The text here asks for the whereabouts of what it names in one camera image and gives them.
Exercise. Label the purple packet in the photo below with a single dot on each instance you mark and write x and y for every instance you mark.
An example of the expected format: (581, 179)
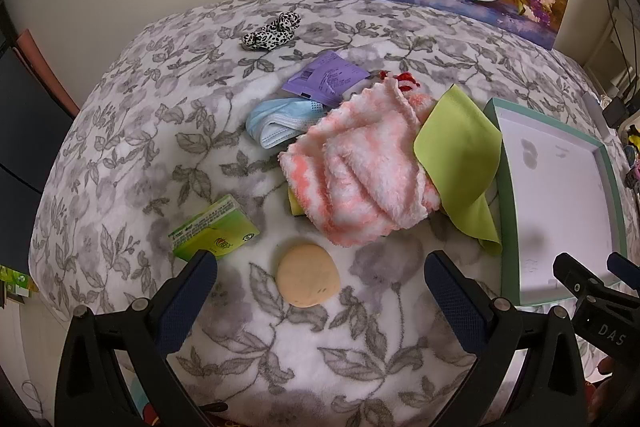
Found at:
(325, 79)

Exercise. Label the green tissue packet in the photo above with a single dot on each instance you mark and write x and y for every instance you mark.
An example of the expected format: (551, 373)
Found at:
(215, 227)

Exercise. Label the grey floral fleece blanket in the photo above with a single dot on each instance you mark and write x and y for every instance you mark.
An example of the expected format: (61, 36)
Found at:
(150, 132)

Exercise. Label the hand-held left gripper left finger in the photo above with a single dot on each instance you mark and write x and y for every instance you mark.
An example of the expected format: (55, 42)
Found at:
(185, 302)

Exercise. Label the green microfibre cloth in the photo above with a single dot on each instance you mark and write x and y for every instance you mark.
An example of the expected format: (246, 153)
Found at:
(455, 147)

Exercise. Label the white slim device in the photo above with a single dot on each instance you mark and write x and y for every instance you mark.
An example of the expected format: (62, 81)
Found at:
(595, 109)

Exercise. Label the red teal patterned cloth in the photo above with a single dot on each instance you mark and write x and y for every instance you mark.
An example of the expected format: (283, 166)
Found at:
(145, 407)

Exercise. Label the black charger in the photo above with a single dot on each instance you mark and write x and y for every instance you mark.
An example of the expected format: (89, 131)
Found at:
(615, 111)

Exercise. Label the yellow sponge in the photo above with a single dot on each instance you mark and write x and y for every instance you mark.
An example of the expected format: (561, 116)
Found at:
(294, 204)

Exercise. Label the green carton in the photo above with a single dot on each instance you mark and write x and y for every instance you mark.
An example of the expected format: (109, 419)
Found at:
(12, 282)

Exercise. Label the beige round powder puff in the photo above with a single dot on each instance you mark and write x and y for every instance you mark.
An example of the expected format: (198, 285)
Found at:
(307, 274)

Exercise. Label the dark cabinet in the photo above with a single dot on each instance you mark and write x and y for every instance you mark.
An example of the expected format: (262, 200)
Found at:
(25, 132)

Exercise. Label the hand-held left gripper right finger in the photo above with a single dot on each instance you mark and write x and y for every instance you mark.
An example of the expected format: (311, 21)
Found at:
(455, 302)

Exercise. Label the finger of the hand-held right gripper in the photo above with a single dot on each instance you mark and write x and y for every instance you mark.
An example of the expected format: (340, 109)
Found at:
(622, 267)
(575, 274)

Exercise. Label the leopard print scrunchie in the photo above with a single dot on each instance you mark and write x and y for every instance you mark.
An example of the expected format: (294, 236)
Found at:
(272, 34)

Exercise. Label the white box with green rim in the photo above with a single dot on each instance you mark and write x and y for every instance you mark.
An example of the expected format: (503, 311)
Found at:
(555, 187)

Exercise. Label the pink board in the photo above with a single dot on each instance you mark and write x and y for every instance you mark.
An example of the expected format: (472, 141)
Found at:
(37, 52)

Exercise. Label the blue face mask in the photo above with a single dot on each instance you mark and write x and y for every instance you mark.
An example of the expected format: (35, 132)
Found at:
(280, 122)

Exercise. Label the pink white fluffy towel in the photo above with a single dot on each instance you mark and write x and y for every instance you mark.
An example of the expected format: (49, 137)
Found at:
(360, 177)

